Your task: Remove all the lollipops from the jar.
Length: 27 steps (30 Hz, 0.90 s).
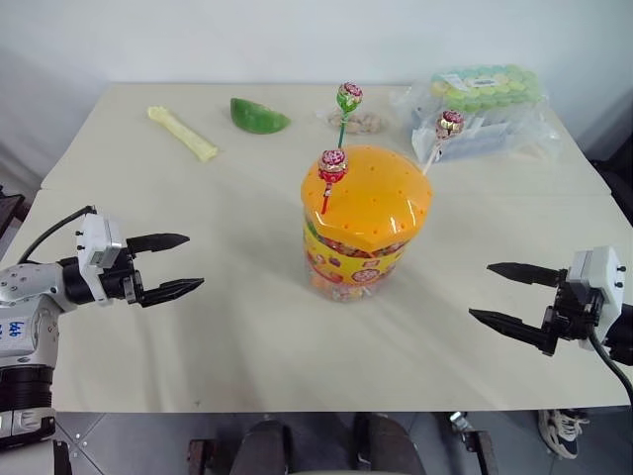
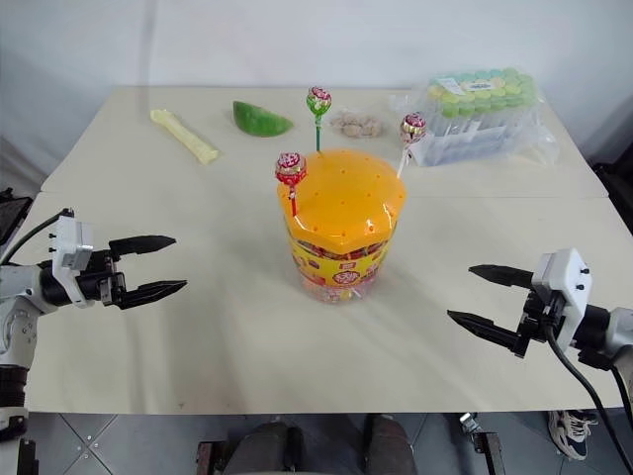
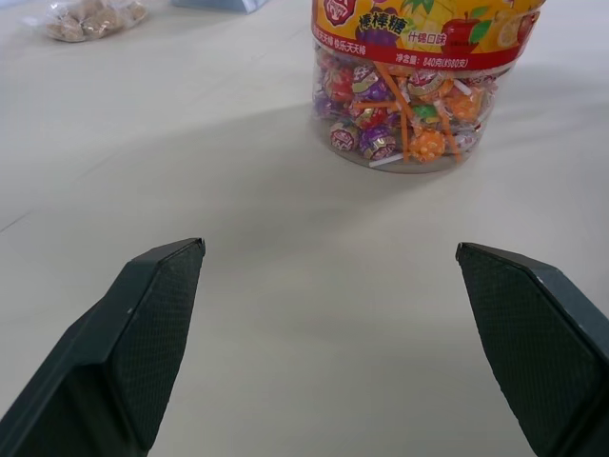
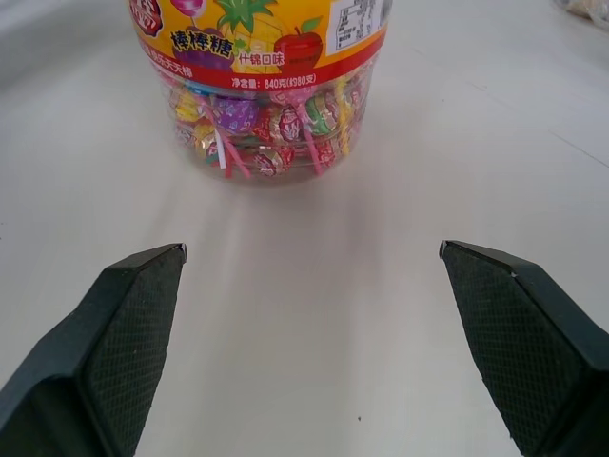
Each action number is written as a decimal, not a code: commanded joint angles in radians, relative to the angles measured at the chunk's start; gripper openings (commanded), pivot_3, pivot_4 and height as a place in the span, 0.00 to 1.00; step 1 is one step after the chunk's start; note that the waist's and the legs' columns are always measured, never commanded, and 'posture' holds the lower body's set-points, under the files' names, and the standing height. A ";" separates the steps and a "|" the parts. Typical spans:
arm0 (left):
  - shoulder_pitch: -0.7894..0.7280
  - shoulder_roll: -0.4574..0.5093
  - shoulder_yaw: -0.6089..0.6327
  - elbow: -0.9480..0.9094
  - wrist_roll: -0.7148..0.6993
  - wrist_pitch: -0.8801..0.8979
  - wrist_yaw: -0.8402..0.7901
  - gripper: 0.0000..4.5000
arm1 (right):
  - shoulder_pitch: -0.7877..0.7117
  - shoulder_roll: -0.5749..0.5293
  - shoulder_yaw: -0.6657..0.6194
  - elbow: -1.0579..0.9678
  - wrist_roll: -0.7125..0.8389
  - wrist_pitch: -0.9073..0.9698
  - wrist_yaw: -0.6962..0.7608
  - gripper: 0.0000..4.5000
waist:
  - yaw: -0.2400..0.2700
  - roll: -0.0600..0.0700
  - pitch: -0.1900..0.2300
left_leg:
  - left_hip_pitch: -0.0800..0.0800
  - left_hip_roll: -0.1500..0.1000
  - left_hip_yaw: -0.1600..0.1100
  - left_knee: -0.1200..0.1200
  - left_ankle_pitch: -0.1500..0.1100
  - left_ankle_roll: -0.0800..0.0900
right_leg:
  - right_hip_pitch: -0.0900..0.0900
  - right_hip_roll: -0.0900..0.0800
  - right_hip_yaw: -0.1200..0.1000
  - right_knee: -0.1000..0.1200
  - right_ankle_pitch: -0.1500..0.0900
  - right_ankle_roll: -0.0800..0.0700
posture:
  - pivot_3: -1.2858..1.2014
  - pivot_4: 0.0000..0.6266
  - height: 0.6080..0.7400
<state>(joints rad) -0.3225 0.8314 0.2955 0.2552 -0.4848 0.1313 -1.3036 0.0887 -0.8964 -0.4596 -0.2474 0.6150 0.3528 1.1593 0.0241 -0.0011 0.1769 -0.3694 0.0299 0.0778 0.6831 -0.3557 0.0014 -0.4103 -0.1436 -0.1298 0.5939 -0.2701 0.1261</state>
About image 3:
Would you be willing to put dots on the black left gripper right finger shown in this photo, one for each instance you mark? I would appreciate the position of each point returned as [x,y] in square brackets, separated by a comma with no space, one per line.
[528,343]

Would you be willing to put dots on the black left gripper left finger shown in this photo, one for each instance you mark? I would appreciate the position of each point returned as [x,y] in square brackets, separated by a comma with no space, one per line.
[119,352]

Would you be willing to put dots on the clear plastic lollipop jar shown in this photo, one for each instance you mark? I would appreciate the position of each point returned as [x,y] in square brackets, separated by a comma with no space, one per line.
[418,81]

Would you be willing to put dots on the clear bag of brown snacks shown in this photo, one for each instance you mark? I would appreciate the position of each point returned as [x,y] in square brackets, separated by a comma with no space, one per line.
[92,19]

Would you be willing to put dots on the grey blue box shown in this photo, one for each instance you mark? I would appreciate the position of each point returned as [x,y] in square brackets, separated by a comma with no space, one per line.
[216,5]

